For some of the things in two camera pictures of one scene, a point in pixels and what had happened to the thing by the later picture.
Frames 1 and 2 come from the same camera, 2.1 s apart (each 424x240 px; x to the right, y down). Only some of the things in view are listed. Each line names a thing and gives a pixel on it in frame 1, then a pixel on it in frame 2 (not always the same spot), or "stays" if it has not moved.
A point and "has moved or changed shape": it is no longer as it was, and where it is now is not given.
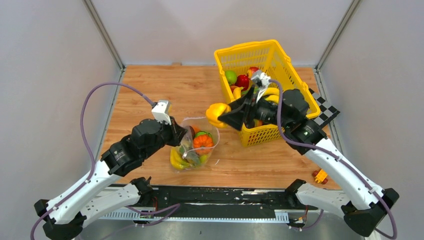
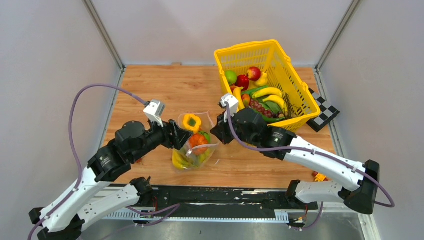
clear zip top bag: [196, 149] stays
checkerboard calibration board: [327, 111] stays
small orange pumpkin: [203, 144] has moved or changed shape
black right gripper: [236, 118] → [221, 132]
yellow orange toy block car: [320, 176] stays
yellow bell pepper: [214, 111] → [191, 122]
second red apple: [242, 80] stays
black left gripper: [177, 131] stays
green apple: [231, 76] stays
